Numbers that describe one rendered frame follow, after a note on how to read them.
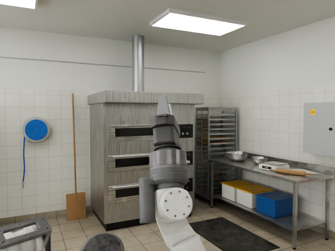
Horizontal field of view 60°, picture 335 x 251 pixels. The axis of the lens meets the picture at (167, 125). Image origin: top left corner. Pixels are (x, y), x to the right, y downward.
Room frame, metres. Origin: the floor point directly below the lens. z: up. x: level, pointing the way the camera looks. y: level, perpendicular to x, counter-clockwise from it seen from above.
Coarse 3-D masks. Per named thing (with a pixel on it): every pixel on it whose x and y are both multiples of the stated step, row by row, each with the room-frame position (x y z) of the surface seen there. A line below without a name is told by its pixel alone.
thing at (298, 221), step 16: (208, 160) 5.20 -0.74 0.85; (224, 160) 5.03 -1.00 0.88; (272, 160) 4.77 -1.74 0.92; (288, 160) 4.48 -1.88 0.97; (272, 176) 3.85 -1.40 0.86; (288, 176) 3.75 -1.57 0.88; (304, 176) 3.75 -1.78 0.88; (320, 176) 3.75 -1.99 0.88; (288, 224) 3.79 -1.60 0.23; (304, 224) 3.79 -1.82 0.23; (320, 224) 3.80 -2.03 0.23
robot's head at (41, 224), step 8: (40, 216) 0.54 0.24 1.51; (16, 224) 0.50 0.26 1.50; (24, 224) 0.51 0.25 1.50; (32, 224) 0.52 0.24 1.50; (40, 224) 0.52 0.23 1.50; (48, 224) 0.53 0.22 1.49; (0, 232) 0.48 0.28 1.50; (32, 232) 0.50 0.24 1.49; (40, 232) 0.51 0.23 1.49; (48, 232) 0.52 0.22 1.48; (0, 240) 0.46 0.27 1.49; (8, 240) 0.47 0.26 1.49; (16, 240) 0.48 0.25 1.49; (24, 240) 0.49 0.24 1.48; (40, 240) 0.52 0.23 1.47; (0, 248) 0.46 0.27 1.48; (40, 248) 0.51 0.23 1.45
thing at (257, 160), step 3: (252, 156) 4.80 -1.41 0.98; (255, 156) 4.82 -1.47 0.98; (258, 156) 4.82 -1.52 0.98; (261, 156) 4.81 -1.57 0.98; (252, 159) 4.67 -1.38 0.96; (255, 159) 4.61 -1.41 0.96; (258, 159) 4.58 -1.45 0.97; (261, 159) 4.57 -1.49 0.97; (264, 159) 4.58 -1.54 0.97; (267, 159) 4.64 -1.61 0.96; (255, 162) 4.64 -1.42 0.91; (258, 162) 4.60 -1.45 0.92; (261, 162) 4.59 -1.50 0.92
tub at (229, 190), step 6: (234, 180) 5.20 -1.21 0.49; (240, 180) 5.20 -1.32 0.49; (222, 186) 5.06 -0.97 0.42; (228, 186) 4.90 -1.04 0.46; (234, 186) 4.77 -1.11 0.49; (240, 186) 4.80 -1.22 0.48; (222, 192) 5.06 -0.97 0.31; (228, 192) 4.90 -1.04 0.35; (234, 192) 4.77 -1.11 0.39; (228, 198) 4.90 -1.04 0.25; (234, 198) 4.77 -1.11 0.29
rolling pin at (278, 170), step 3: (279, 168) 3.96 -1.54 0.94; (276, 171) 3.96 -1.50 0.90; (279, 171) 3.93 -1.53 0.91; (282, 171) 3.91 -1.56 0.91; (285, 171) 3.88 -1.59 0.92; (288, 171) 3.86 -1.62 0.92; (291, 171) 3.84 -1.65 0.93; (294, 171) 3.82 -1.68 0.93; (297, 171) 3.81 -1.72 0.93; (300, 171) 3.79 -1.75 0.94; (303, 171) 3.77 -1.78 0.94; (291, 174) 3.86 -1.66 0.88; (294, 174) 3.83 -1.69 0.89; (297, 174) 3.80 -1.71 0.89; (300, 174) 3.78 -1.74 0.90; (303, 174) 3.76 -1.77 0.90; (306, 174) 3.76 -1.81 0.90; (309, 174) 3.73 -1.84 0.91; (312, 174) 3.71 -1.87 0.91
